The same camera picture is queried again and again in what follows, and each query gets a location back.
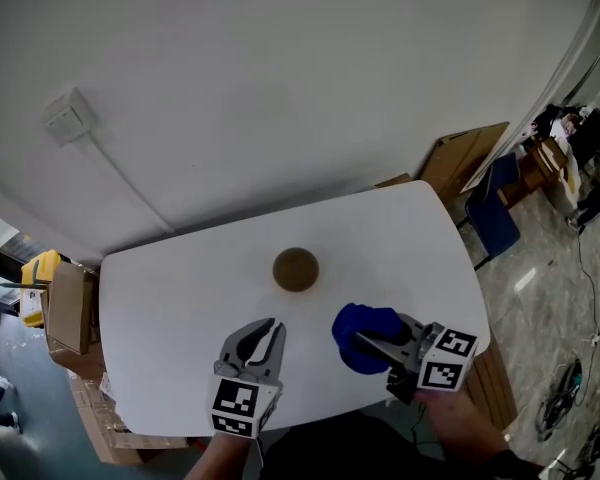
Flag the thin white floor cable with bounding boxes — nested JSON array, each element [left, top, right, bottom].
[[575, 227, 600, 359]]

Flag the person's black clothing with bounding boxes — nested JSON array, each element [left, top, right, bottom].
[[257, 410, 549, 480]]

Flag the tall brown cardboard box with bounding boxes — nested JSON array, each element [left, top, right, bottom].
[[46, 260, 100, 356]]

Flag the blue cloth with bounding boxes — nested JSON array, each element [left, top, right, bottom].
[[331, 302, 406, 376]]

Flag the large flat cardboard sheet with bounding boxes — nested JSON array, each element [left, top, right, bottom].
[[417, 121, 511, 205]]

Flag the white sack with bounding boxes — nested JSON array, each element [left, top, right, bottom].
[[547, 137, 582, 215]]

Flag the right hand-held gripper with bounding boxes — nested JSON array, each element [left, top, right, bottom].
[[354, 313, 480, 405]]

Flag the yellow plastic container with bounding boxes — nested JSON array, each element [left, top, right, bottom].
[[19, 249, 62, 329]]

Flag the wooden board stack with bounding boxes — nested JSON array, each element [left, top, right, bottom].
[[463, 336, 519, 431]]

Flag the person's right forearm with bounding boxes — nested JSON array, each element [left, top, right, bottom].
[[412, 386, 512, 465]]

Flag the black bag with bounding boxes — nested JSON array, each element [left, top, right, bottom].
[[572, 108, 600, 170]]

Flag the brown round bowl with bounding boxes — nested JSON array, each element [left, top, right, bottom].
[[271, 246, 321, 294]]

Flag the flat brown cardboard boxes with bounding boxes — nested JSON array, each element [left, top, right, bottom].
[[46, 337, 191, 466]]

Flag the blue chair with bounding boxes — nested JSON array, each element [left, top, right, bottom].
[[455, 151, 523, 272]]

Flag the white wall socket box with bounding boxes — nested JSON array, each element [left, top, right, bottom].
[[41, 86, 101, 148]]

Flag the person's left forearm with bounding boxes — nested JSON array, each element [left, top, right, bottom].
[[183, 429, 261, 480]]

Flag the white wall cable conduit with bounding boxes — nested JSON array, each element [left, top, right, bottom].
[[77, 132, 177, 235]]

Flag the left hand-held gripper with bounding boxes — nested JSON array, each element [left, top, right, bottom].
[[210, 317, 288, 440]]

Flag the black cable bundle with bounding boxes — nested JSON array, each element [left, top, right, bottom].
[[535, 357, 587, 442]]

